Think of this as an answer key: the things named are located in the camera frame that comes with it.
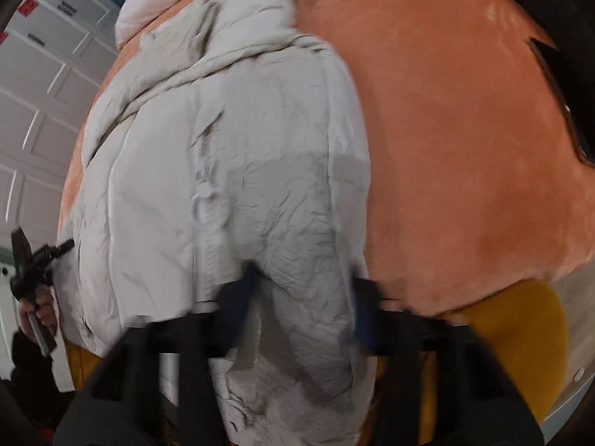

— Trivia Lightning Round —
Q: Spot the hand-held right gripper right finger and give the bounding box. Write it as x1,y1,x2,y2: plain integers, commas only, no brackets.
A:
351,278,546,446

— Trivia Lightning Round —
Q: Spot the orange blanket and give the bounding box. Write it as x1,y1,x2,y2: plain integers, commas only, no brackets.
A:
56,0,595,321

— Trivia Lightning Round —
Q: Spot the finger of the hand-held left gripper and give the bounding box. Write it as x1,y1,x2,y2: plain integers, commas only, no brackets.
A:
44,239,76,261

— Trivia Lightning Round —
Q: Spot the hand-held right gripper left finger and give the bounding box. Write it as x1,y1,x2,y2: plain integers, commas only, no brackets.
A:
56,262,261,446

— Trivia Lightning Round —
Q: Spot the white cloth at table edge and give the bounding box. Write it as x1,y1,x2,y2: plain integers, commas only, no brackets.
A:
114,0,261,49

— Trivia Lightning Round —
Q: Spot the white wardrobe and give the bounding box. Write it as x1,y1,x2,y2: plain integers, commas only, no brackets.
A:
0,0,122,261

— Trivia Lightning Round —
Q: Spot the white puffer jacket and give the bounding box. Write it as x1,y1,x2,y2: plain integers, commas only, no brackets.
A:
60,0,379,446

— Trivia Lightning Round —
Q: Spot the person's left hand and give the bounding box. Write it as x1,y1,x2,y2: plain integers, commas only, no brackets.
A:
19,288,60,336

